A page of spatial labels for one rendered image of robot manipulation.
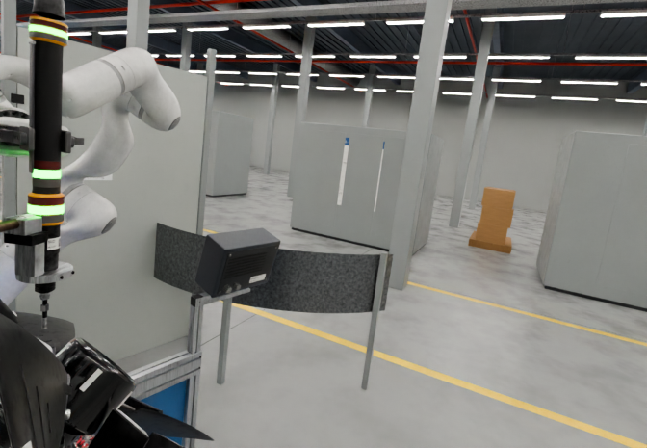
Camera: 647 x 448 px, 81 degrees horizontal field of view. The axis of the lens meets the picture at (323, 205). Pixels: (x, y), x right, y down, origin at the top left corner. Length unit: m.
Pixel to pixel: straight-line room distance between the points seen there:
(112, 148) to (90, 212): 0.20
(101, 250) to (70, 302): 0.34
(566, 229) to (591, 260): 0.51
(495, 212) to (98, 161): 7.65
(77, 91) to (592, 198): 5.98
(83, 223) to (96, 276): 1.50
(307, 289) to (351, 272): 0.30
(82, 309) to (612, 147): 6.07
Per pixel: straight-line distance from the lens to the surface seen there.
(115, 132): 1.25
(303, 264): 2.38
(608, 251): 6.37
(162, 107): 1.17
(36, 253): 0.67
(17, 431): 0.37
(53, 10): 0.68
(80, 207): 1.33
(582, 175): 6.23
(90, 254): 2.74
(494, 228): 8.35
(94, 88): 0.98
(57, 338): 0.87
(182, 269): 2.71
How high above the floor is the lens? 1.58
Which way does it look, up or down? 8 degrees down
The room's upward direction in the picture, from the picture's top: 7 degrees clockwise
